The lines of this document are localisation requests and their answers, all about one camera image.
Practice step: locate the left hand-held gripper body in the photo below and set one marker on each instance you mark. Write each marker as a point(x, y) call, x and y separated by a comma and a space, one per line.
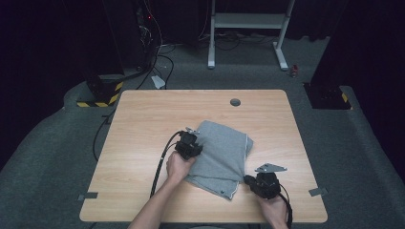
point(185, 144)

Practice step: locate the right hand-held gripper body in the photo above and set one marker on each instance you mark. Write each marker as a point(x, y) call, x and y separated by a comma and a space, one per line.
point(267, 184)

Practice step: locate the grey shorts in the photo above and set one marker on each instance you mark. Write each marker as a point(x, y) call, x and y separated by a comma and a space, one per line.
point(219, 159)

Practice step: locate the person's left hand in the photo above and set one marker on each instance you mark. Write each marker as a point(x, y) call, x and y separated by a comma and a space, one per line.
point(178, 168)

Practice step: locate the person's right hand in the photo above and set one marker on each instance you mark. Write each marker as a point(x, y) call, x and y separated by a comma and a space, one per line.
point(275, 211)

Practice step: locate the grey tape strip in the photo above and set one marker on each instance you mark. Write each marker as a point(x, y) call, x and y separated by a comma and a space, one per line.
point(317, 191)
point(88, 196)

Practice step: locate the grey table grommet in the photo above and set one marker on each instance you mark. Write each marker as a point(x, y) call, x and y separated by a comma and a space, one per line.
point(235, 102)

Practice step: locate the white paper scrap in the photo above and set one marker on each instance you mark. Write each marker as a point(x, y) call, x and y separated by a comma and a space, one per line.
point(158, 82)

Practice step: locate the black base with hazard stripes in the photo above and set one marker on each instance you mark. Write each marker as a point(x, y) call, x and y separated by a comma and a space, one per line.
point(102, 92)
point(328, 97)

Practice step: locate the small red object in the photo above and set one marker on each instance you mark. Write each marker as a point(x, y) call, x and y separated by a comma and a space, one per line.
point(294, 70)

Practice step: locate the black equipment rack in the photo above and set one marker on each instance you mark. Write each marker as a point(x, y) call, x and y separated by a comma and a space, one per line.
point(133, 35)

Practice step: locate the white metal stand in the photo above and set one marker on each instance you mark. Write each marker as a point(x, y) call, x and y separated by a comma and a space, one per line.
point(248, 20)

